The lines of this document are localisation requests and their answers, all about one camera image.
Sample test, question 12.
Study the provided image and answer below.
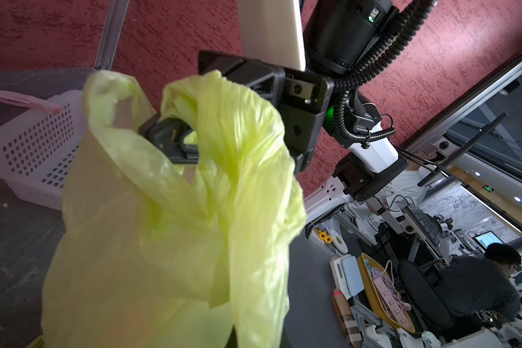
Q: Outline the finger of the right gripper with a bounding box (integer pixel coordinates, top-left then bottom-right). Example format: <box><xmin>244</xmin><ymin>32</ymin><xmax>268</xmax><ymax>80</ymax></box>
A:
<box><xmin>139</xmin><ymin>114</ymin><xmax>200</xmax><ymax>165</ymax></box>

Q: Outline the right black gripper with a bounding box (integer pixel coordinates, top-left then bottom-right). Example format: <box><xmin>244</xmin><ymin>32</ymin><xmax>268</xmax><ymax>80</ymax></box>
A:
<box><xmin>198</xmin><ymin>50</ymin><xmax>334</xmax><ymax>173</ymax></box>

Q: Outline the green plastic bag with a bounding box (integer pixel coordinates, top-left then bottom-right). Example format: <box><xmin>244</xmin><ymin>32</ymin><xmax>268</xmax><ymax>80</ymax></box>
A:
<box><xmin>41</xmin><ymin>70</ymin><xmax>306</xmax><ymax>347</ymax></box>

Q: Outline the pink plastic bag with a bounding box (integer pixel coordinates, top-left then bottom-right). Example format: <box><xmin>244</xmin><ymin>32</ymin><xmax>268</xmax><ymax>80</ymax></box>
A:
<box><xmin>0</xmin><ymin>90</ymin><xmax>63</xmax><ymax>114</ymax></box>

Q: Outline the white plastic basket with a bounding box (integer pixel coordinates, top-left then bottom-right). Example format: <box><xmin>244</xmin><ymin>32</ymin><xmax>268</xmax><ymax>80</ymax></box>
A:
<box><xmin>0</xmin><ymin>90</ymin><xmax>86</xmax><ymax>210</ymax></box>

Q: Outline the yellow tray with power strip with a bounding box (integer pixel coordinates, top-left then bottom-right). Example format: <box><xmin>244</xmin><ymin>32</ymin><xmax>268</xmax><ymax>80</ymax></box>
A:
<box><xmin>357</xmin><ymin>253</ymin><xmax>416</xmax><ymax>334</ymax></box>

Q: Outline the black office chair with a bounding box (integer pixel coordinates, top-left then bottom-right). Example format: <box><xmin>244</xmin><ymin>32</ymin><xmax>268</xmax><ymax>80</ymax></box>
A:
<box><xmin>397</xmin><ymin>260</ymin><xmax>455</xmax><ymax>332</ymax></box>

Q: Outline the seated person in background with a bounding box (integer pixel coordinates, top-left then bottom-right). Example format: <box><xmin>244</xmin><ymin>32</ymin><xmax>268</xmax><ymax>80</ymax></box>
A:
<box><xmin>434</xmin><ymin>243</ymin><xmax>521</xmax><ymax>321</ymax></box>

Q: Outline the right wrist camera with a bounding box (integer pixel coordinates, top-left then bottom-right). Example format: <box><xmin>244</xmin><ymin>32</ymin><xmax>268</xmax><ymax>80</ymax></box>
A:
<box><xmin>236</xmin><ymin>0</ymin><xmax>306</xmax><ymax>71</ymax></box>

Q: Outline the right aluminium corner post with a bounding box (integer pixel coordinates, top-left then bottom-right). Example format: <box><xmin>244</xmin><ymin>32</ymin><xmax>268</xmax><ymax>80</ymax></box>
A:
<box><xmin>94</xmin><ymin>0</ymin><xmax>130</xmax><ymax>70</ymax></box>

